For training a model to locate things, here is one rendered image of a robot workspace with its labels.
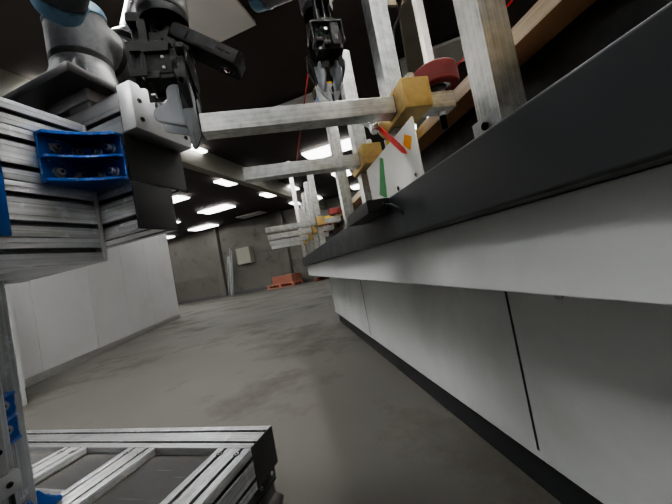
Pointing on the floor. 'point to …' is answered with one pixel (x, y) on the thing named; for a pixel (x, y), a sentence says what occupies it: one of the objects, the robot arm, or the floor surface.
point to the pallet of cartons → (285, 280)
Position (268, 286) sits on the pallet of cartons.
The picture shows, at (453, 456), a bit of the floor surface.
